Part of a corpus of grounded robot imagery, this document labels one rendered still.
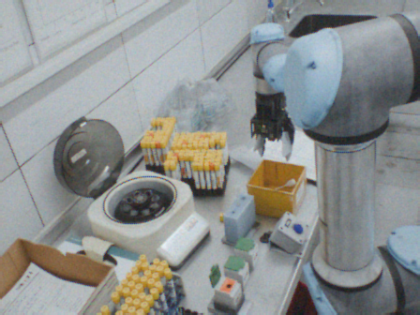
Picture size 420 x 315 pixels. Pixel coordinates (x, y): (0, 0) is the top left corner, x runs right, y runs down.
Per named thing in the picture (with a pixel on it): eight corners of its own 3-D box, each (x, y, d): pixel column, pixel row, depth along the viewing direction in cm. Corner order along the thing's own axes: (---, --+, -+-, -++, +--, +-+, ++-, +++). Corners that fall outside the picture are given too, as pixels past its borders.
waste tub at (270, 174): (293, 223, 127) (292, 194, 121) (247, 213, 133) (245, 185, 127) (307, 193, 137) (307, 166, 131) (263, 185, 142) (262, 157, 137)
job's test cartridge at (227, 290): (235, 314, 103) (232, 295, 100) (216, 307, 105) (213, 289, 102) (243, 300, 106) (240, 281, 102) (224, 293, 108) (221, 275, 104)
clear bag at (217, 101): (204, 127, 175) (200, 94, 168) (177, 113, 187) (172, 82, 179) (243, 107, 185) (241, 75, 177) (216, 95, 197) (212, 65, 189)
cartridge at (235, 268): (244, 291, 110) (241, 271, 106) (225, 286, 112) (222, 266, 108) (249, 278, 113) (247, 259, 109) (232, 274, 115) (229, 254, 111)
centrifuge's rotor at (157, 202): (147, 244, 119) (142, 223, 115) (105, 225, 127) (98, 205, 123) (184, 208, 129) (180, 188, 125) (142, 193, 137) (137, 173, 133)
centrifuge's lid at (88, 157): (49, 141, 113) (30, 137, 118) (84, 221, 125) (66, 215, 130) (111, 101, 127) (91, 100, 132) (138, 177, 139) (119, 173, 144)
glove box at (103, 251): (129, 307, 109) (121, 280, 104) (52, 281, 119) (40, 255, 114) (157, 270, 118) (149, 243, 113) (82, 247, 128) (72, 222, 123)
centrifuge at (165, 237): (168, 283, 114) (158, 247, 108) (84, 243, 130) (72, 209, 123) (220, 223, 130) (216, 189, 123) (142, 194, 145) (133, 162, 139)
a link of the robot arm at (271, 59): (322, 52, 92) (304, 34, 101) (266, 64, 92) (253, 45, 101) (323, 87, 96) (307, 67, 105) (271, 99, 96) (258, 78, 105)
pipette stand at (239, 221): (245, 249, 121) (242, 220, 115) (221, 242, 124) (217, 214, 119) (261, 225, 128) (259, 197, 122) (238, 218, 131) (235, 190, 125)
